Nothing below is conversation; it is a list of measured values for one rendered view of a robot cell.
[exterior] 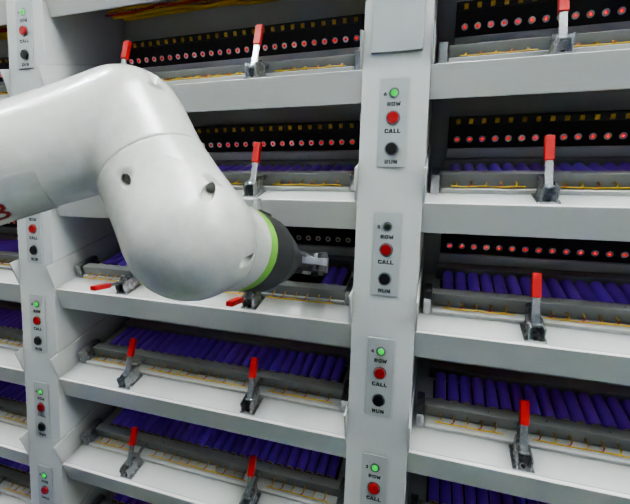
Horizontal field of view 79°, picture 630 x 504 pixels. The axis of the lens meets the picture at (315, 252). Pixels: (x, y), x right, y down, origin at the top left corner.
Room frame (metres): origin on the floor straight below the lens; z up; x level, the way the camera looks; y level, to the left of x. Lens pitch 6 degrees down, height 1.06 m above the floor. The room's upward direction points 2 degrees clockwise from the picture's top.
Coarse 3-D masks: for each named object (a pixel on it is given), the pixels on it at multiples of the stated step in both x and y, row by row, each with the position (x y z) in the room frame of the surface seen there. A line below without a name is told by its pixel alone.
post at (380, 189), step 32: (384, 64) 0.56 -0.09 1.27; (416, 64) 0.55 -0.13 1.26; (416, 96) 0.55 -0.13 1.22; (416, 128) 0.55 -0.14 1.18; (416, 160) 0.55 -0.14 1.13; (384, 192) 0.56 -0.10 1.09; (416, 192) 0.55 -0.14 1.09; (416, 224) 0.55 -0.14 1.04; (416, 256) 0.55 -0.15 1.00; (416, 288) 0.54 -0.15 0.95; (352, 320) 0.57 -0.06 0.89; (384, 320) 0.56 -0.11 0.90; (352, 352) 0.57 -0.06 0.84; (352, 384) 0.57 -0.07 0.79; (352, 416) 0.57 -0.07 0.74; (352, 448) 0.57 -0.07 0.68; (384, 448) 0.55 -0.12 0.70; (352, 480) 0.57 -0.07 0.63
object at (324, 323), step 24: (72, 264) 0.79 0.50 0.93; (72, 288) 0.75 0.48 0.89; (144, 288) 0.73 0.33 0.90; (120, 312) 0.72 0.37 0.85; (144, 312) 0.70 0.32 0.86; (168, 312) 0.68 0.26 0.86; (192, 312) 0.66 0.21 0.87; (216, 312) 0.65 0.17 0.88; (240, 312) 0.63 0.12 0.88; (264, 312) 0.62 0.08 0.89; (288, 312) 0.61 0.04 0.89; (312, 312) 0.61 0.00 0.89; (336, 312) 0.61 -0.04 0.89; (288, 336) 0.62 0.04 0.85; (312, 336) 0.60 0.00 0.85; (336, 336) 0.59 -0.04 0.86
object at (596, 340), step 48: (480, 240) 0.67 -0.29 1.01; (528, 240) 0.65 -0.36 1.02; (576, 240) 0.63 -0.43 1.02; (432, 288) 0.66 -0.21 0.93; (480, 288) 0.64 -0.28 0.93; (528, 288) 0.60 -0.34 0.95; (576, 288) 0.61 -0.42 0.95; (624, 288) 0.59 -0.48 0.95; (432, 336) 0.54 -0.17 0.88; (480, 336) 0.52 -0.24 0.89; (528, 336) 0.51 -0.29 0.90; (576, 336) 0.51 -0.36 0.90; (624, 336) 0.51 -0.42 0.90; (624, 384) 0.48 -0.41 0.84
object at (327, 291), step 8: (88, 264) 0.79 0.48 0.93; (96, 264) 0.79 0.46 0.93; (104, 264) 0.79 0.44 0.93; (88, 272) 0.79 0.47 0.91; (96, 272) 0.78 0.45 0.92; (104, 272) 0.77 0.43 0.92; (112, 272) 0.77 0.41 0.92; (120, 272) 0.76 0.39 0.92; (128, 272) 0.75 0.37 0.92; (112, 280) 0.75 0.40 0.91; (272, 288) 0.66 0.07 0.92; (280, 288) 0.66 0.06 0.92; (288, 288) 0.65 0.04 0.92; (296, 288) 0.65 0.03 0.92; (304, 288) 0.64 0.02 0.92; (312, 288) 0.64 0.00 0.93; (320, 288) 0.64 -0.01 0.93; (328, 288) 0.63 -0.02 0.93; (336, 288) 0.63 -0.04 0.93; (344, 288) 0.63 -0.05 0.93; (312, 296) 0.64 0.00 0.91; (320, 296) 0.64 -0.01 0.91; (328, 296) 0.63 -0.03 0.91; (336, 296) 0.63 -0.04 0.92; (344, 296) 0.63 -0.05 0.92
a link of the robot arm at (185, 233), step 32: (128, 160) 0.30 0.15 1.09; (160, 160) 0.30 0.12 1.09; (192, 160) 0.31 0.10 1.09; (128, 192) 0.29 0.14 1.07; (160, 192) 0.29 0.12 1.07; (192, 192) 0.29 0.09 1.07; (224, 192) 0.31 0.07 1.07; (128, 224) 0.28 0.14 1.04; (160, 224) 0.27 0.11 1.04; (192, 224) 0.28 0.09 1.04; (224, 224) 0.29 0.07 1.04; (256, 224) 0.34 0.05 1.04; (128, 256) 0.29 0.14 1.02; (160, 256) 0.27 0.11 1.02; (192, 256) 0.28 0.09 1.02; (224, 256) 0.29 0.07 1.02; (256, 256) 0.34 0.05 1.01; (160, 288) 0.29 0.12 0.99; (192, 288) 0.29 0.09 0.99; (224, 288) 0.31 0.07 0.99
